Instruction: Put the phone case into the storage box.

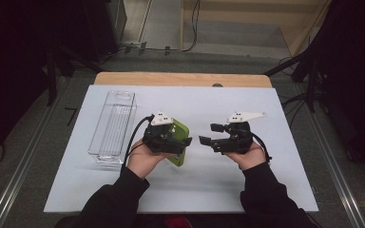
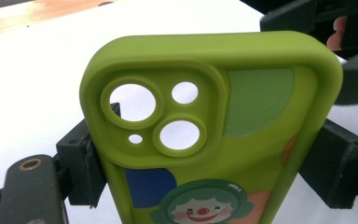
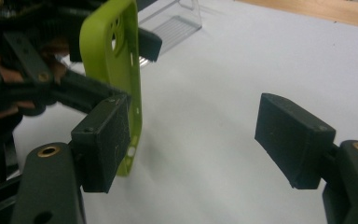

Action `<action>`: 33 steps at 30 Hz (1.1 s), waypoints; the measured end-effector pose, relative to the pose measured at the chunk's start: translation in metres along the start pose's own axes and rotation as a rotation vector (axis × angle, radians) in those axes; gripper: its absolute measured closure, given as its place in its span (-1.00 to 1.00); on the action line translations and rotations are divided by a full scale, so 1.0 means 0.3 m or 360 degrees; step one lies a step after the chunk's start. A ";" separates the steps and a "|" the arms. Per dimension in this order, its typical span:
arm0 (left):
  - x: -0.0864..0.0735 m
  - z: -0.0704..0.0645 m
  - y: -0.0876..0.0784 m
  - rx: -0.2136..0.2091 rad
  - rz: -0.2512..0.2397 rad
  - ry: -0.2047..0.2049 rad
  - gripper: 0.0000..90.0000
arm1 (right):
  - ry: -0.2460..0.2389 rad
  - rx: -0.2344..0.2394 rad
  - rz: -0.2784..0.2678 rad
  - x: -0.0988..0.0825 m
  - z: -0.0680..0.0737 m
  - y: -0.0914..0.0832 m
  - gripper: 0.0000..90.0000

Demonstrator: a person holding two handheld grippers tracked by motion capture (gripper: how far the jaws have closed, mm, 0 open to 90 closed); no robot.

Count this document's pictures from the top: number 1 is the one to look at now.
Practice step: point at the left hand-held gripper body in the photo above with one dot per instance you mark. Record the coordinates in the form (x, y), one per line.
(161, 139)

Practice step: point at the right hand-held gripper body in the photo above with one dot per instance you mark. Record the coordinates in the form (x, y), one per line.
(234, 139)

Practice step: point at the person's right hand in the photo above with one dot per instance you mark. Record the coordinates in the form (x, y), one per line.
(250, 158)

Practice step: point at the person's left hand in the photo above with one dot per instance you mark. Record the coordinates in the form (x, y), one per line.
(144, 163)

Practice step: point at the small dark round knob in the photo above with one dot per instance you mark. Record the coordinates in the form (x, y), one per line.
(217, 85)

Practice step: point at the clear plastic container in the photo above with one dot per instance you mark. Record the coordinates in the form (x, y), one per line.
(115, 123)

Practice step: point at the person's lap dark red clothing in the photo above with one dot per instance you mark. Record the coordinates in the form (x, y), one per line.
(179, 221)

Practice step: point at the black stand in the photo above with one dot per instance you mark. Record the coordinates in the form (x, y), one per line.
(52, 79)
(310, 82)

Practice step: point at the metal floor rail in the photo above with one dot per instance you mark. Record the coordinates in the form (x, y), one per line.
(332, 164)
(25, 158)

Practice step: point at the light wooden frame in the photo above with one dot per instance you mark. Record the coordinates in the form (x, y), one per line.
(297, 19)

